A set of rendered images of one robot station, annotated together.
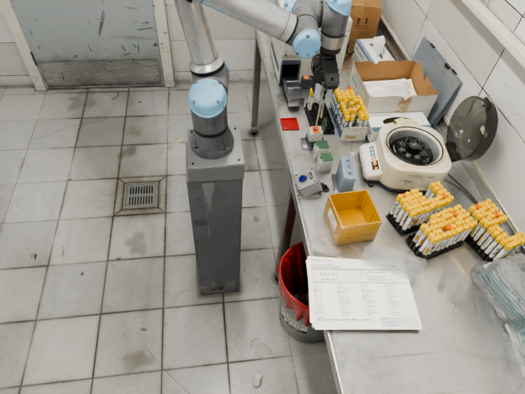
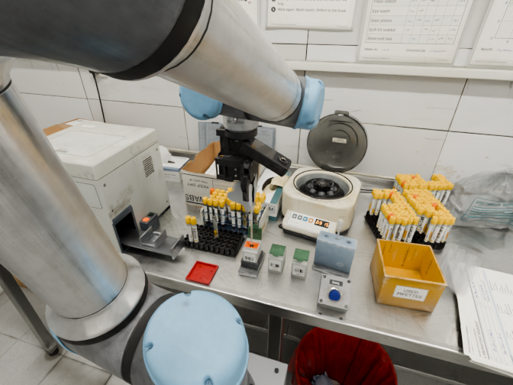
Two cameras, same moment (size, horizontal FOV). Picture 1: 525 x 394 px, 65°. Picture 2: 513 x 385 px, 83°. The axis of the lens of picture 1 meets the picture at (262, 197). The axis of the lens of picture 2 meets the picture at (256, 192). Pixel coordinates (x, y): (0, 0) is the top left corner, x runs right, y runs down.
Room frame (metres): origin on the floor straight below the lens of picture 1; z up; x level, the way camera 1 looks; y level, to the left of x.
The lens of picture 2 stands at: (0.89, 0.34, 1.49)
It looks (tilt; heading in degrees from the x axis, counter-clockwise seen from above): 32 degrees down; 298
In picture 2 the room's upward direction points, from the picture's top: straight up
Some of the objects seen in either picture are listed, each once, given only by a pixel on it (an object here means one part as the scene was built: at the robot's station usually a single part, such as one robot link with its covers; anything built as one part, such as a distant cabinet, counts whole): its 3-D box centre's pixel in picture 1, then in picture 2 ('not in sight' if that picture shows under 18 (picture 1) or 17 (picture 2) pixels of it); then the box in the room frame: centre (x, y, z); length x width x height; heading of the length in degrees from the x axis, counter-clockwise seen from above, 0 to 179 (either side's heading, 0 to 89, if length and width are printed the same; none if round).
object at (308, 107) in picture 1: (321, 109); (212, 228); (1.33, -0.20, 0.93); 0.17 x 0.09 x 0.11; 12
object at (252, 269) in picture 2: (313, 141); (252, 260); (1.18, -0.18, 0.89); 0.09 x 0.05 x 0.04; 102
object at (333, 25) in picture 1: (335, 14); not in sight; (1.20, -0.16, 1.38); 0.09 x 0.08 x 0.11; 95
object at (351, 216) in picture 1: (351, 217); (403, 273); (0.81, -0.29, 0.93); 0.13 x 0.13 x 0.10; 16
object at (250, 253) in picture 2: (315, 135); (252, 253); (1.18, -0.18, 0.92); 0.05 x 0.04 x 0.06; 102
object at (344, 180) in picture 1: (345, 177); (334, 253); (0.98, -0.28, 0.92); 0.10 x 0.07 x 0.10; 3
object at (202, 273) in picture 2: (289, 123); (202, 272); (1.29, -0.08, 0.88); 0.07 x 0.07 x 0.01; 11
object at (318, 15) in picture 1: (302, 16); (221, 92); (1.18, -0.07, 1.38); 0.11 x 0.11 x 0.08; 5
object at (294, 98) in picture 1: (292, 86); (147, 238); (1.49, -0.08, 0.92); 0.21 x 0.07 x 0.05; 11
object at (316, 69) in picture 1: (326, 61); (238, 153); (1.21, -0.17, 1.22); 0.09 x 0.08 x 0.12; 12
